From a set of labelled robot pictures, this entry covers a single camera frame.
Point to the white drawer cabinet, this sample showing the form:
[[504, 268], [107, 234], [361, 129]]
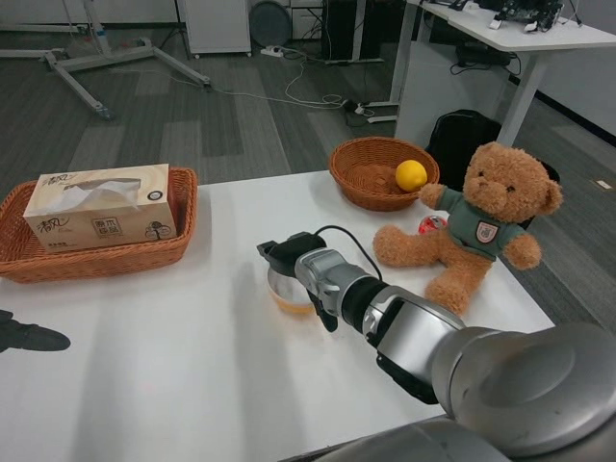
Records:
[[305, 19]]

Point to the black electronics assembly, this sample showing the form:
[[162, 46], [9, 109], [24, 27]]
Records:
[[529, 7]]

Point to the brown teddy bear green shirt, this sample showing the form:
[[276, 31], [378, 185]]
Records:
[[500, 187]]

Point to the yellow lemon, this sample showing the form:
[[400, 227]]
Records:
[[411, 175]]

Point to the wood-print tissue box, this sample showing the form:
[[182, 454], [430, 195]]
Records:
[[101, 226]]

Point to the grey wheeled lift stand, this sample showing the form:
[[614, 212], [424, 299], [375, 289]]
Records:
[[79, 62]]

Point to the red soda can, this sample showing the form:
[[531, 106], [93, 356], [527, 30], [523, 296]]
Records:
[[430, 225]]

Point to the black backpack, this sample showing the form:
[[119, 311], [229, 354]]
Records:
[[457, 139]]

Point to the round grey tray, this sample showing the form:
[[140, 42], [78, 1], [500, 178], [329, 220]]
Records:
[[271, 21]]

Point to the black and white power strip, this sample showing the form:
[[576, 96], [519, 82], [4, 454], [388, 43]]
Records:
[[358, 108]]

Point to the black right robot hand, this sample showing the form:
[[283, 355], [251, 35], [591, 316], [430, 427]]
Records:
[[284, 252]]

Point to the rectangular wicker basket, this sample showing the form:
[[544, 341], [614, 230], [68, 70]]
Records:
[[96, 264]]

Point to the round wicker basket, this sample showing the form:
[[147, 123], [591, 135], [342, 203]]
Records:
[[366, 166]]

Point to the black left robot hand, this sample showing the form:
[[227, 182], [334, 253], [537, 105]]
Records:
[[38, 339]]

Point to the black computer tower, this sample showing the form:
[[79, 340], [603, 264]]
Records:
[[339, 31]]

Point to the white office desk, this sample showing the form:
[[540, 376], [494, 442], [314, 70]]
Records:
[[505, 33]]

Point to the white cabinet on wheels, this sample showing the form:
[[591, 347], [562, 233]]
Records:
[[216, 24]]

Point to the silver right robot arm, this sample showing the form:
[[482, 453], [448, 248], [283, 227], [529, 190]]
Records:
[[414, 327]]

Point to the orange plastic bowl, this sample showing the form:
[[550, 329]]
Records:
[[289, 296]]

